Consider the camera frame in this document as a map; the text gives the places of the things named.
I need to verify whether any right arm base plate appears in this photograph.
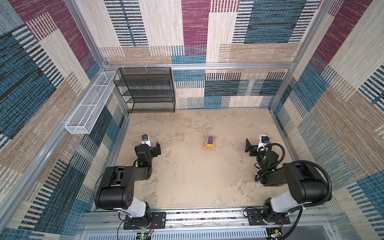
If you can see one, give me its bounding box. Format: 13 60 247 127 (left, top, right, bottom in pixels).
243 207 291 226

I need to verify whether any purple triangular block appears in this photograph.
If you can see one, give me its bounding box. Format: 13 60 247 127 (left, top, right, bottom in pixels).
207 137 214 145

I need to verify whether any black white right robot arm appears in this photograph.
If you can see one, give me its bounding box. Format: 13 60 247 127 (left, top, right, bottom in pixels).
244 135 333 226

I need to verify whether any aluminium mounting rail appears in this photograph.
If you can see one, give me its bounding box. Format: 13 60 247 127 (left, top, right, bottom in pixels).
75 206 341 240

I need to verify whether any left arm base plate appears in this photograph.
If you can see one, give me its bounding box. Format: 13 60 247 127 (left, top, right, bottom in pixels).
123 212 167 230

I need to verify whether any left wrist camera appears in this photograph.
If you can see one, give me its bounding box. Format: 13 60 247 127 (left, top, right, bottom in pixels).
141 134 152 147

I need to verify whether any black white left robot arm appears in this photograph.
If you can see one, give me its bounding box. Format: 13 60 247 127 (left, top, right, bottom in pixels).
94 143 161 229

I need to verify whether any plain wood block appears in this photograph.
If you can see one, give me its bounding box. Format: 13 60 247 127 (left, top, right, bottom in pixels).
203 142 216 151

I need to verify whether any white wire mesh basket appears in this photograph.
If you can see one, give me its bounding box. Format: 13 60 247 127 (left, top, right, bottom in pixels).
65 72 117 135

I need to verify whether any black wire mesh shelf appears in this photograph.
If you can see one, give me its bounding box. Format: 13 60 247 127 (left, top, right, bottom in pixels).
115 67 176 114

